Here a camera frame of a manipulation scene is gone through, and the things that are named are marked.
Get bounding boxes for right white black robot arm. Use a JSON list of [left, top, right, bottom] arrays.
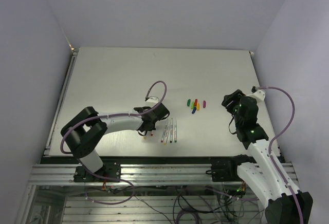
[[222, 87, 313, 223]]

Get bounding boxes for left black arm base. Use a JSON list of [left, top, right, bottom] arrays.
[[74, 162, 121, 183]]

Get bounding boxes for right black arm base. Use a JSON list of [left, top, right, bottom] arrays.
[[205, 155, 250, 182]]

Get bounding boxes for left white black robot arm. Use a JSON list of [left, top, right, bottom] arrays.
[[61, 103, 170, 181]]

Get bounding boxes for magenta marker pen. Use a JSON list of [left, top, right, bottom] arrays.
[[160, 119, 169, 143]]

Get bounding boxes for blue marker pen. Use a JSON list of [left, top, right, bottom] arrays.
[[170, 118, 173, 143]]

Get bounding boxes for dark green marker pen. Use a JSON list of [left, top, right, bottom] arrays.
[[174, 119, 177, 143]]

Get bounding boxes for light green marker pen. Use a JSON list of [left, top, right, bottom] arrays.
[[163, 119, 171, 145]]

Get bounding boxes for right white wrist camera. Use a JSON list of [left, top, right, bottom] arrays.
[[247, 86, 266, 103]]

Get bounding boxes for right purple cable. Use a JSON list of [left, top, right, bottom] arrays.
[[257, 86, 306, 224]]

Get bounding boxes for purple cable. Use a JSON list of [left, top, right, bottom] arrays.
[[60, 80, 169, 155], [257, 86, 306, 224]]

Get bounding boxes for aluminium extrusion frame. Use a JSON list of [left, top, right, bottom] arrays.
[[15, 49, 312, 224]]

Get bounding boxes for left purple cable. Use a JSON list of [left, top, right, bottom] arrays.
[[60, 80, 169, 155]]

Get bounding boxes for loose cables under frame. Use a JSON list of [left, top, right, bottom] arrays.
[[84, 179, 273, 224]]

